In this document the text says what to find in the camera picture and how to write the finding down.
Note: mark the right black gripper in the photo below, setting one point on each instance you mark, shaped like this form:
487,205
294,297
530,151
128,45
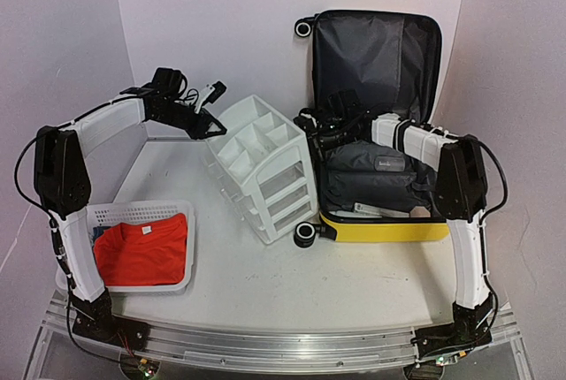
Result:
314,138

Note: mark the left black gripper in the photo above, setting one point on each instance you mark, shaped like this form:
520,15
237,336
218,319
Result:
201,127

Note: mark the white plastic drawer organizer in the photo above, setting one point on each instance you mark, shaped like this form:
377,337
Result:
262,167

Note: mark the yellow Pikachu hard-shell suitcase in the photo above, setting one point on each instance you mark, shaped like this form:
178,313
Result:
391,60

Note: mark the white perforated plastic basket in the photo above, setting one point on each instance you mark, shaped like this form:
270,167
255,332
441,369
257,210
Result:
76,234

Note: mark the orange garment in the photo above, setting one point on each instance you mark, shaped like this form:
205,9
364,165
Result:
134,255

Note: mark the blue garment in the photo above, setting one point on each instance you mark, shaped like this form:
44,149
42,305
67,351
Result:
98,231

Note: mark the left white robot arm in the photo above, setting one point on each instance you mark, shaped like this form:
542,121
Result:
63,186

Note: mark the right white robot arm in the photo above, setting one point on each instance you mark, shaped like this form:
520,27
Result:
460,197

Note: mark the pink card in suitcase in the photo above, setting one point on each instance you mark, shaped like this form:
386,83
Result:
420,212

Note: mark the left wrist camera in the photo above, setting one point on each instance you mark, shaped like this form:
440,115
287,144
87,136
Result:
209,95

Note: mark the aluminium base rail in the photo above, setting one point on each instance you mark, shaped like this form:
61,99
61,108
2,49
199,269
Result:
182,351

